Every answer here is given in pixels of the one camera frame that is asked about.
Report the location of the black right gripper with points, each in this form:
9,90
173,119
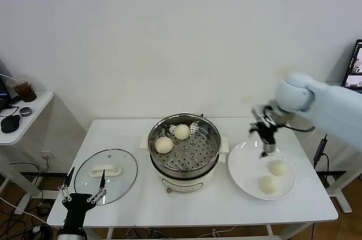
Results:
267,135

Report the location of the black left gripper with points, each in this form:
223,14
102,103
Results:
75,203

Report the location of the white steamed baozi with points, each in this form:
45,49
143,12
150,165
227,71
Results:
181,132
278,167
163,145
268,184

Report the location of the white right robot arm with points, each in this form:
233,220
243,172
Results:
325,104

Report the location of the stainless steel steamer basket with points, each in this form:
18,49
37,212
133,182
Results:
192,155

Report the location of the white round plate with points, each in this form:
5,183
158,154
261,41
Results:
243,172

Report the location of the white floor power strip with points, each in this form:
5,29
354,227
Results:
36,229

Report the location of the cream electric cooker base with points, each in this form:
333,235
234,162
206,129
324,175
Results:
183,184

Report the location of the small round grey tin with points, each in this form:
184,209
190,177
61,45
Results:
25,111

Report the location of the black computer mouse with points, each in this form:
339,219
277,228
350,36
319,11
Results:
10,124

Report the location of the white side table with cup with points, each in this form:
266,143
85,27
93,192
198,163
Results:
38,101

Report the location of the plastic cup of iced coffee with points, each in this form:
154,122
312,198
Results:
25,91

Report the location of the dark laptop beside coffee cup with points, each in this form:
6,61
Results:
4,90

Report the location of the white drinking straw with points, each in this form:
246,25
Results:
7,76

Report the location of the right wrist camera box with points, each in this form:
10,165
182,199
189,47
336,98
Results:
261,114

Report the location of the white wall socket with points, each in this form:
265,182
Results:
46,155

